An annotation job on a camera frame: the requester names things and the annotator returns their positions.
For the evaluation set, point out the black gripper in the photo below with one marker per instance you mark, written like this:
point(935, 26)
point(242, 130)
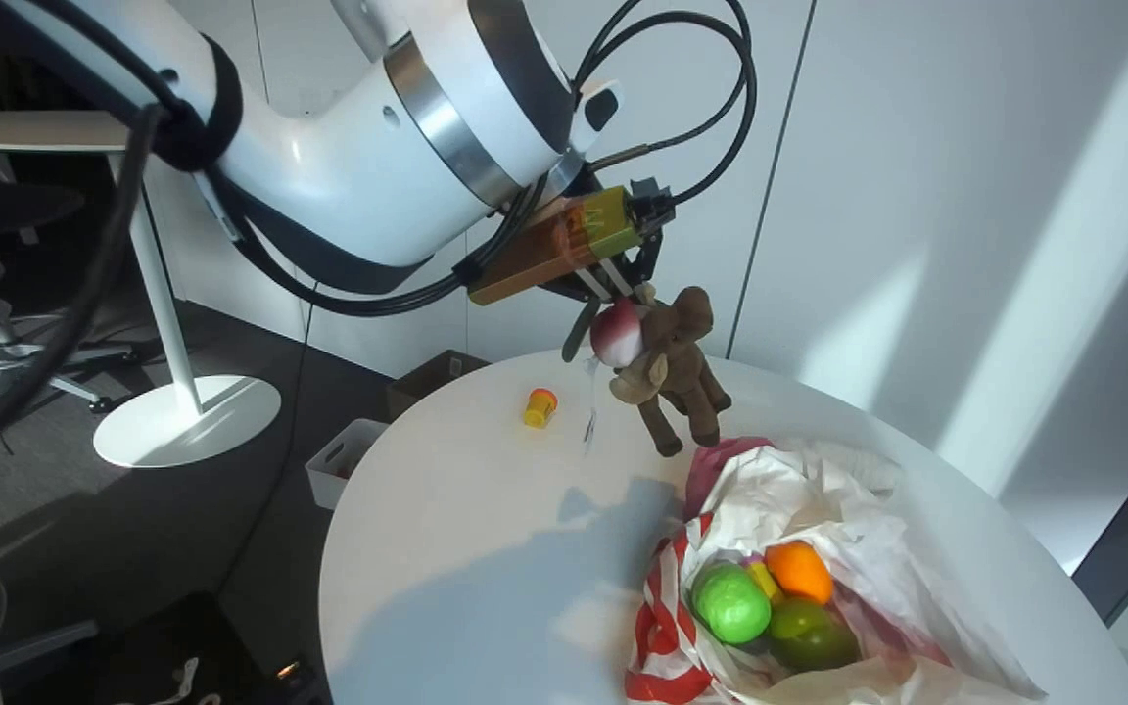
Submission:
point(617, 274)

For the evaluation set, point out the brown reindeer plush toy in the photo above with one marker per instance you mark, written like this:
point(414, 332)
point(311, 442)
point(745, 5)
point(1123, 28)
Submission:
point(674, 358)

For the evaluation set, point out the bright green toy ball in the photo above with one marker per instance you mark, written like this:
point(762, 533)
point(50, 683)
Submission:
point(729, 609)

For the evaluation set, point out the orange toy fruit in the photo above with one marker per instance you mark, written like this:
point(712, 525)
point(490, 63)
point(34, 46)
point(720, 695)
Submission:
point(801, 573)

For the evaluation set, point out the dark green toy fruit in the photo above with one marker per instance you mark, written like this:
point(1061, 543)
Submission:
point(818, 636)

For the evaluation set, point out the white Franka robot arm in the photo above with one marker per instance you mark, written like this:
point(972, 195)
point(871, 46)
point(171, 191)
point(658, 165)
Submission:
point(331, 143)

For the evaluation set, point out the white red plastic bag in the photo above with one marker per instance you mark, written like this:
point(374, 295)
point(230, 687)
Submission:
point(929, 573)

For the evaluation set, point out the small orange ball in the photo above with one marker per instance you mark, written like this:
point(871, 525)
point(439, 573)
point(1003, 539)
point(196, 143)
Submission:
point(538, 408)

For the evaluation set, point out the white bin on floor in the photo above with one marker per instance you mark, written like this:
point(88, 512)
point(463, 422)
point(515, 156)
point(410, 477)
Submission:
point(348, 462)

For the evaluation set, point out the dark equipment with orange light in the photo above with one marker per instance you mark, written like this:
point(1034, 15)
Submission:
point(196, 660)

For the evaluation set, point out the black office chair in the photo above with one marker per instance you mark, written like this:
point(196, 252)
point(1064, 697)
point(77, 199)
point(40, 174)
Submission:
point(3, 367)

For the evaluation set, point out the white round pedestal side table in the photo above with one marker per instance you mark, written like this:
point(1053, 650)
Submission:
point(156, 287)

